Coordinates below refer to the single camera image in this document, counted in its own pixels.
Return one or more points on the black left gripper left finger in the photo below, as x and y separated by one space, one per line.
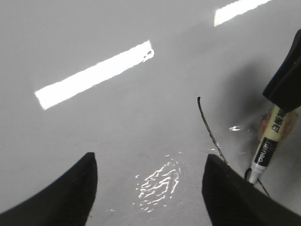
65 202

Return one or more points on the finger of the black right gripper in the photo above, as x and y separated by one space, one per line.
284 89

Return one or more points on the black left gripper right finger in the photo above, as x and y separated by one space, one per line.
232 201

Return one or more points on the red magnet taped to marker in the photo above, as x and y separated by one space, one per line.
288 125

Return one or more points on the black white whiteboard marker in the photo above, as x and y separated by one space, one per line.
269 143

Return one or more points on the white whiteboard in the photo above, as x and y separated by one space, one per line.
130 81

